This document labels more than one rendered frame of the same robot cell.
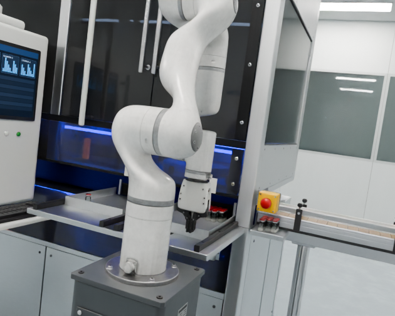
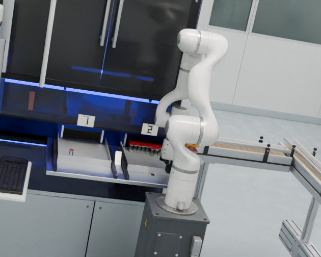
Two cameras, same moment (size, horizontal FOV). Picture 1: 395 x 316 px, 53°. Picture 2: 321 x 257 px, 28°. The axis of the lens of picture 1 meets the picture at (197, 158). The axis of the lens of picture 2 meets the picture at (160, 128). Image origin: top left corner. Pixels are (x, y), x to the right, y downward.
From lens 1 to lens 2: 2.19 m
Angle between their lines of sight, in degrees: 36
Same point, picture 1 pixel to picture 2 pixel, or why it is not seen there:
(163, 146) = (203, 142)
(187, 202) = (169, 155)
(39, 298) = not seen: outside the picture
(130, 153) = (182, 146)
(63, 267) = (10, 204)
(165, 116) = (205, 126)
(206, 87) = not seen: hidden behind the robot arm
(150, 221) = (192, 181)
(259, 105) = not seen: hidden behind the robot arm
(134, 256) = (183, 200)
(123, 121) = (181, 129)
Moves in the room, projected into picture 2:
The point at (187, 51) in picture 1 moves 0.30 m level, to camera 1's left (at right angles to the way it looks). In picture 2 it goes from (208, 83) to (149, 79)
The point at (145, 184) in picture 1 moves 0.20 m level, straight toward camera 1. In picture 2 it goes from (192, 162) to (223, 181)
